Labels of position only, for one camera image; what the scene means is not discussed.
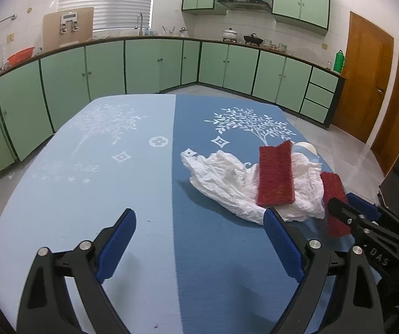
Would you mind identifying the white window blind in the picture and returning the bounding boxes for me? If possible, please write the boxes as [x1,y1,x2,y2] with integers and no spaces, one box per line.
[57,0,157,32]

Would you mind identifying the glass jars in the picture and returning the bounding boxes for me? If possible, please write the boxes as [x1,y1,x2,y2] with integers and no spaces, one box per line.
[263,40,288,51]

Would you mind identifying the steel range hood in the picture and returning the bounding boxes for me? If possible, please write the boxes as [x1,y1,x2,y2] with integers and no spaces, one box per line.
[216,0,270,12]

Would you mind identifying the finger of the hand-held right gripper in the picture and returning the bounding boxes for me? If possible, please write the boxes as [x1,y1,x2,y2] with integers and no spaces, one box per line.
[327,197,399,248]
[346,192,399,238]

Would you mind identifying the steel towel rail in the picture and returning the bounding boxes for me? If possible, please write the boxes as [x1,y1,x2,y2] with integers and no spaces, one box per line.
[0,14,18,30]

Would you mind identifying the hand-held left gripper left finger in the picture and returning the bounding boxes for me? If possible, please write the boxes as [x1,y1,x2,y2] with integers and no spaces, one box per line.
[17,208,138,334]

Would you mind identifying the red scouring pad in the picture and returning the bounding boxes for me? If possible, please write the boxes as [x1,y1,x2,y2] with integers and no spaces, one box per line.
[256,141,296,207]
[320,171,352,239]

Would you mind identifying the green bottle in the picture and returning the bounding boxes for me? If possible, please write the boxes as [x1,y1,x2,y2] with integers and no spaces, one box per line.
[333,50,345,73]

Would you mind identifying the blue printed tablecloth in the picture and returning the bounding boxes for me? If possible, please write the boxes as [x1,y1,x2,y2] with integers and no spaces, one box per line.
[0,94,383,334]

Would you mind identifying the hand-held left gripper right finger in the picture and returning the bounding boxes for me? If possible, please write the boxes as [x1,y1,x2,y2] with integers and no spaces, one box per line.
[263,207,385,334]

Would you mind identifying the orange plastic basin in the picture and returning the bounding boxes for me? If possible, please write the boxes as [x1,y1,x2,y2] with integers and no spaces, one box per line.
[7,47,35,65]

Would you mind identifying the green base cabinets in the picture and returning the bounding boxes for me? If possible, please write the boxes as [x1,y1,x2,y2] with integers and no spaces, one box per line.
[0,38,346,182]

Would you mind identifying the white plastic bag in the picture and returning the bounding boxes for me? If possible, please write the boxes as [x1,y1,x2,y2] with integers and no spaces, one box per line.
[180,148,326,225]

